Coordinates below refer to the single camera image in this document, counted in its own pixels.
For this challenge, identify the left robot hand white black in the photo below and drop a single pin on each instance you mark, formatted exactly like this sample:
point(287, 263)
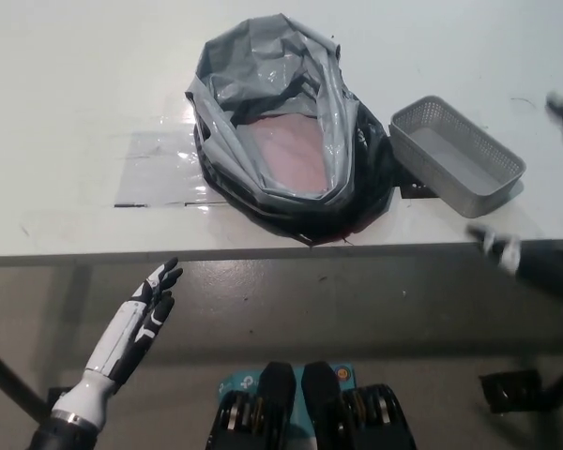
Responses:
point(122, 328)

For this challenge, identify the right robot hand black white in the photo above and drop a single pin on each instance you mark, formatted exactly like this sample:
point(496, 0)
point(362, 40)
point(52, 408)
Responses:
point(509, 253)

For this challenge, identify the small grey rectangular basket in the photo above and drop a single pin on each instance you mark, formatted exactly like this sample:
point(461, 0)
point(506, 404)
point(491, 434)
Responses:
point(455, 154)

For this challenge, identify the grey black plastic bag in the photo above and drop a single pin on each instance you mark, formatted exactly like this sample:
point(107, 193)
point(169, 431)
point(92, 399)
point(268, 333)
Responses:
point(225, 136)

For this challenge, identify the black tape patch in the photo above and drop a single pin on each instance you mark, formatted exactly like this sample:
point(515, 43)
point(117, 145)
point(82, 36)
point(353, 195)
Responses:
point(415, 190)

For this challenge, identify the clear tape patch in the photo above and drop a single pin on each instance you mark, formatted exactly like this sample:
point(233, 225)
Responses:
point(159, 169)

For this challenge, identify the robot torso black teal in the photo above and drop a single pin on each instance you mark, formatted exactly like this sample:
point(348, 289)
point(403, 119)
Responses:
point(319, 403)

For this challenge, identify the pink red box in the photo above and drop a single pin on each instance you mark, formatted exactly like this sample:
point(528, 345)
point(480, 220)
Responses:
point(291, 154)

